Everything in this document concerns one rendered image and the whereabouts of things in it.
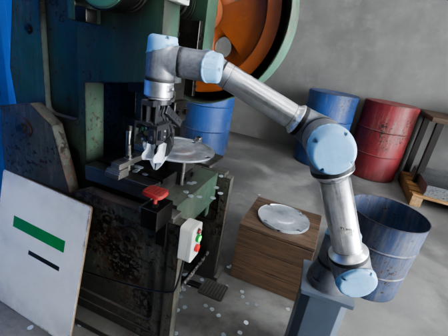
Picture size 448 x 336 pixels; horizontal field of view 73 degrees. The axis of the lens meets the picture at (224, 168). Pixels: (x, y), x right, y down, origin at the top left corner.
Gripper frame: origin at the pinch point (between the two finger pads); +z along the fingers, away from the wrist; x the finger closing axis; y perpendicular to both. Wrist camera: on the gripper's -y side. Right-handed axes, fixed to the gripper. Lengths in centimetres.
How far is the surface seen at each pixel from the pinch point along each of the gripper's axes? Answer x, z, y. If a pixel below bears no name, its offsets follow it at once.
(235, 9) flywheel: -9, -51, -70
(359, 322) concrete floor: 85, 84, -67
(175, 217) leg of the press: 4.1, 20.5, -7.6
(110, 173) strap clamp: -23.5, 12.7, -7.8
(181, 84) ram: -14.5, -18.7, -36.8
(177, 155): -7.3, 6.4, -25.9
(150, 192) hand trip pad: -0.5, 8.6, 1.9
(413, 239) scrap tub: 98, 40, -87
